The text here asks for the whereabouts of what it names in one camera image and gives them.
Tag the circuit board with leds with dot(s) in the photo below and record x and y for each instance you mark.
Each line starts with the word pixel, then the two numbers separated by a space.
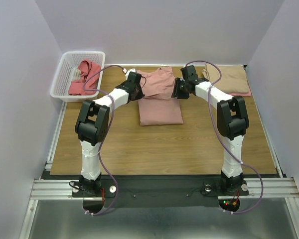
pixel 229 205

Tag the folded beige t shirt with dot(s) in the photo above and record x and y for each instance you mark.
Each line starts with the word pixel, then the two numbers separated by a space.
pixel 234 79

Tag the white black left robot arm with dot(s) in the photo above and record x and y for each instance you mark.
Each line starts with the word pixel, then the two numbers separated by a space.
pixel 92 127

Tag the pink printed t shirt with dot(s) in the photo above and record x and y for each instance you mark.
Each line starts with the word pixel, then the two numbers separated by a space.
pixel 157 107

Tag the silver round knob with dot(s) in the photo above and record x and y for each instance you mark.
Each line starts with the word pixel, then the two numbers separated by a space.
pixel 207 188

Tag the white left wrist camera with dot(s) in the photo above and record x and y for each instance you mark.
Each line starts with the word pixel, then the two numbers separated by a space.
pixel 126 72

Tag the aluminium frame rail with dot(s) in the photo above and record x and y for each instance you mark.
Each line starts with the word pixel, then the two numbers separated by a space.
pixel 271 210

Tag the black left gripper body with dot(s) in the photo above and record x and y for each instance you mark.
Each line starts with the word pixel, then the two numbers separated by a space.
pixel 139 95

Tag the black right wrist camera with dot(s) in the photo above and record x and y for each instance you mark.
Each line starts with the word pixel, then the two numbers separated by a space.
pixel 189 73

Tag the crumpled red t shirt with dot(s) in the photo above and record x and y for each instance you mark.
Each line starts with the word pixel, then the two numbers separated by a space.
pixel 85 84

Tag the white plastic basket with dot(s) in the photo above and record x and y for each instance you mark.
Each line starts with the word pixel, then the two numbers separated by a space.
pixel 67 72

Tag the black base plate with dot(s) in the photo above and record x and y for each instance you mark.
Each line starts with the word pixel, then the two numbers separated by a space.
pixel 157 192

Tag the white round knob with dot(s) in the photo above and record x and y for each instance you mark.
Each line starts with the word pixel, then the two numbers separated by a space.
pixel 112 189

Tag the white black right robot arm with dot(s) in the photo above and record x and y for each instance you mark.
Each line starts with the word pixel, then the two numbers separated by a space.
pixel 230 126

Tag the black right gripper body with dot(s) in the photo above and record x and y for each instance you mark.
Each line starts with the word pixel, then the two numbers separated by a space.
pixel 177 89

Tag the folded pink t shirt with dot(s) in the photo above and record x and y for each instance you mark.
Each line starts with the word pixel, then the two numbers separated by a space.
pixel 245 93

